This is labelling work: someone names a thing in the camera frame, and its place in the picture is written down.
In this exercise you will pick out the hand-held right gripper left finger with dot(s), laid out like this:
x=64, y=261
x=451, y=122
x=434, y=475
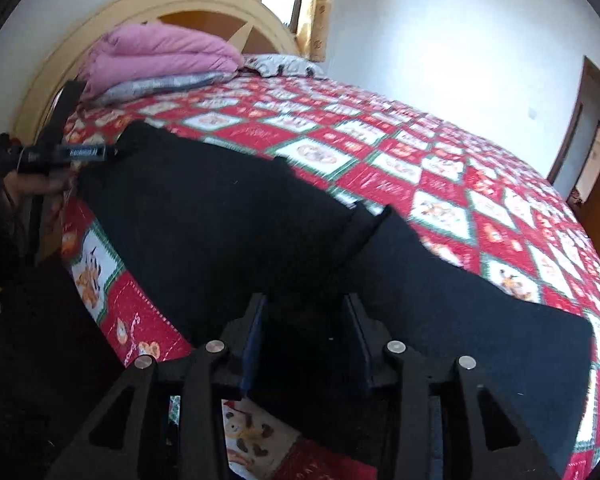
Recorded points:
x=252, y=347

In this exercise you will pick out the red checkered bed sheet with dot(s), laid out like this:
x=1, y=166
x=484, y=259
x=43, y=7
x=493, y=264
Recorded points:
x=430, y=160

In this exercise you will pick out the black pants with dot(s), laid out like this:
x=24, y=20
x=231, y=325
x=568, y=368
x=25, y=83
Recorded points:
x=205, y=220

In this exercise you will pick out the grey pillow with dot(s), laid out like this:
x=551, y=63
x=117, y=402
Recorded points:
x=170, y=84

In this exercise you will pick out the person's left hand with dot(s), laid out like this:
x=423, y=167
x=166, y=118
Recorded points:
x=35, y=186

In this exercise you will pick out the narrow yellow curtain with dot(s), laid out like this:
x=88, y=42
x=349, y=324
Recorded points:
x=317, y=10

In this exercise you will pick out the cream wooden headboard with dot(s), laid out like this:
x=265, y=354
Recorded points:
x=190, y=0

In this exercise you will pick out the white patterned pillow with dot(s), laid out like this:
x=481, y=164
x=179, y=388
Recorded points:
x=285, y=65

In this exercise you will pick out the folded pink quilt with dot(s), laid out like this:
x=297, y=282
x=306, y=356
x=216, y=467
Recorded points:
x=155, y=55

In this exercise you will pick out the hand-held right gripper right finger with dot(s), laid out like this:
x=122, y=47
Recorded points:
x=361, y=347

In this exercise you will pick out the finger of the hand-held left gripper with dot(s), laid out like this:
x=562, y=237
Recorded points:
x=80, y=153

